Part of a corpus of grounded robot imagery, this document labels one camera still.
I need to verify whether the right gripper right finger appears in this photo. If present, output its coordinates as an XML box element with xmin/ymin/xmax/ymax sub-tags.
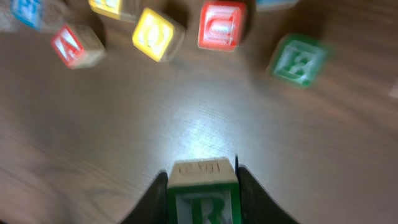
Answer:
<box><xmin>234</xmin><ymin>156</ymin><xmax>299</xmax><ymax>224</ymax></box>

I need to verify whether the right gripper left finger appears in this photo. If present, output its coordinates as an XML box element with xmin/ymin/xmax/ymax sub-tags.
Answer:
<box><xmin>119</xmin><ymin>170</ymin><xmax>169</xmax><ymax>224</ymax></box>

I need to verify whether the green R block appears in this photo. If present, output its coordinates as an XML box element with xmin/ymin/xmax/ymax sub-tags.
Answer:
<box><xmin>167</xmin><ymin>157</ymin><xmax>242</xmax><ymax>224</ymax></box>

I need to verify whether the green B block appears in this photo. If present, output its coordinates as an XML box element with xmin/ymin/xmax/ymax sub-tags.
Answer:
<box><xmin>267</xmin><ymin>33</ymin><xmax>329</xmax><ymax>89</ymax></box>

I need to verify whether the red A block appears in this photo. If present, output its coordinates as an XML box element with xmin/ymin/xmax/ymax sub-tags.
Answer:
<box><xmin>51</xmin><ymin>23</ymin><xmax>106</xmax><ymax>69</ymax></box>

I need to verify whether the red U block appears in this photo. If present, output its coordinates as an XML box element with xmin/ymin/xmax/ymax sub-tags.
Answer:
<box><xmin>198</xmin><ymin>1</ymin><xmax>247</xmax><ymax>52</ymax></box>

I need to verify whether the blue H block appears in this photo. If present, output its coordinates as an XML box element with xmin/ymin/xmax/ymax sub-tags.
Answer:
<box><xmin>255</xmin><ymin>0</ymin><xmax>299</xmax><ymax>11</ymax></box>

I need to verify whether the yellow block below Z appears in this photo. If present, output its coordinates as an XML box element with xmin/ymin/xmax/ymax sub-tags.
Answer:
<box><xmin>88</xmin><ymin>0</ymin><xmax>141</xmax><ymax>22</ymax></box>

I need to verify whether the blue P block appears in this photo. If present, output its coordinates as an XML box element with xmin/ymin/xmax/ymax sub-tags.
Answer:
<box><xmin>10</xmin><ymin>0</ymin><xmax>68</xmax><ymax>32</ymax></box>

